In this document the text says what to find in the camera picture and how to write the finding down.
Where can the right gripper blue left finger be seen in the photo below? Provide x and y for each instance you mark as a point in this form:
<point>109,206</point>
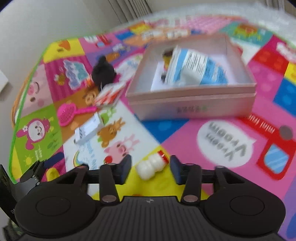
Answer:
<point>124,169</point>

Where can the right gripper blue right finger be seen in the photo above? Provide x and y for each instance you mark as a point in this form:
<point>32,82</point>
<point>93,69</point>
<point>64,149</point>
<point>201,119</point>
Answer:
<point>177,169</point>

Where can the black plush toy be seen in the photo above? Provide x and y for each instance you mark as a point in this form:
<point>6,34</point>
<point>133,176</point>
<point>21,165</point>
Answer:
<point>103,73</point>

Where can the white yogurt drink bottle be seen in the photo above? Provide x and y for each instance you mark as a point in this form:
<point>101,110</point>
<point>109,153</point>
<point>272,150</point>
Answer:
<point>156,162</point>

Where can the small white card box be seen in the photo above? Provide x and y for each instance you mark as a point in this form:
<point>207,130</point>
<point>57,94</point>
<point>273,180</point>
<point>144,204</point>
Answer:
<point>88,130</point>

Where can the white red notebook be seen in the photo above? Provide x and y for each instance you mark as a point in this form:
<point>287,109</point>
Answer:
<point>109,95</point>

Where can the colourful cartoon play mat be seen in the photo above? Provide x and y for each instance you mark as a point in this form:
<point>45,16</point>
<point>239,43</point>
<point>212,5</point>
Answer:
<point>239,170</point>

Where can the pink plastic toy strainer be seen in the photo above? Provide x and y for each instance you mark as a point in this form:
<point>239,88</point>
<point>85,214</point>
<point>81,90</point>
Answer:
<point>67,112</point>

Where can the pink cardboard box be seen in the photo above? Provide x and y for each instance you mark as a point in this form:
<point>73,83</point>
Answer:
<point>205,101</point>

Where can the blue white packet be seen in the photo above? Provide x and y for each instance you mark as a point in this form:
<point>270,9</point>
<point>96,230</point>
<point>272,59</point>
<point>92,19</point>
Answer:
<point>189,67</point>

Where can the yellow brown flower toy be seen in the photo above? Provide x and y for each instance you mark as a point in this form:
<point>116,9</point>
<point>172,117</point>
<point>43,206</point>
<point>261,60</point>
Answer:
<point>167,55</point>

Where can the grey curtain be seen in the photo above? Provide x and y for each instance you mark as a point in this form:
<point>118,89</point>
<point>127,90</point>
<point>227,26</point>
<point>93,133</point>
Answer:
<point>130,10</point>

